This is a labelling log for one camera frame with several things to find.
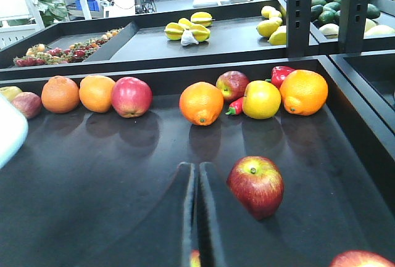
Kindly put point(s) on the pink small apple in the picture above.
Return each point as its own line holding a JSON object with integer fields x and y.
{"x": 28, "y": 103}

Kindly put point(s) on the red apple front left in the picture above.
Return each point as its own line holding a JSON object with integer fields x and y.
{"x": 195, "y": 259}

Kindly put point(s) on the orange middle left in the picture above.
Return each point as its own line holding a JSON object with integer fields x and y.
{"x": 60, "y": 95}

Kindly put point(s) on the orange with navel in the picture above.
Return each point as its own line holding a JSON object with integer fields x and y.
{"x": 201, "y": 103}

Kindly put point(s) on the light blue plastic basket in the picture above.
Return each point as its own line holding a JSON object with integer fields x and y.
{"x": 14, "y": 130}

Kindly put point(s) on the yellow apple back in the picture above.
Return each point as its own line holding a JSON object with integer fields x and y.
{"x": 10, "y": 92}

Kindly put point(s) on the black wooden display stand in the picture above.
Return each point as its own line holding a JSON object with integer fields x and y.
{"x": 82, "y": 180}

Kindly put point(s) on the red bell pepper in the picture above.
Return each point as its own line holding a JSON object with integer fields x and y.
{"x": 278, "y": 75}

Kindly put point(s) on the dark red apple back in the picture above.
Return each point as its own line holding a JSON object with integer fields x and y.
{"x": 232, "y": 85}

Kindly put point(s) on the yellow round fruit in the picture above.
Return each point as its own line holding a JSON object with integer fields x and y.
{"x": 261, "y": 100}

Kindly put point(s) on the large orange right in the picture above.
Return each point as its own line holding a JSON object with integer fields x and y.
{"x": 303, "y": 92}

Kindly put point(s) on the cherry tomato pile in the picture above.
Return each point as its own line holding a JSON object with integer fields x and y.
{"x": 41, "y": 54}

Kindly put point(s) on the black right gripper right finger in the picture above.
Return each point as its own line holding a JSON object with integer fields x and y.
{"x": 228, "y": 235}

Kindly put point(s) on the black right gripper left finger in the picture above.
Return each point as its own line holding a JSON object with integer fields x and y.
{"x": 163, "y": 238}

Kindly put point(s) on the orange middle right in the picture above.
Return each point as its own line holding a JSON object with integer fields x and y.
{"x": 95, "y": 93}

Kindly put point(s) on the red apple front right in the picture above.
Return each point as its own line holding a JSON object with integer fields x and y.
{"x": 360, "y": 258}

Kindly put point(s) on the pink red apple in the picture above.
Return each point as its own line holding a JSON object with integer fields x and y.
{"x": 131, "y": 97}

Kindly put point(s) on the white garlic bulb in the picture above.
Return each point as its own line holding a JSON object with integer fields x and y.
{"x": 187, "y": 38}

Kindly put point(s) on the small red chili pepper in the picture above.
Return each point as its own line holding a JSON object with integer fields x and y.
{"x": 236, "y": 107}

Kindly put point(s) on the red apple middle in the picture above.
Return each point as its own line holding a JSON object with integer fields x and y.
{"x": 257, "y": 183}

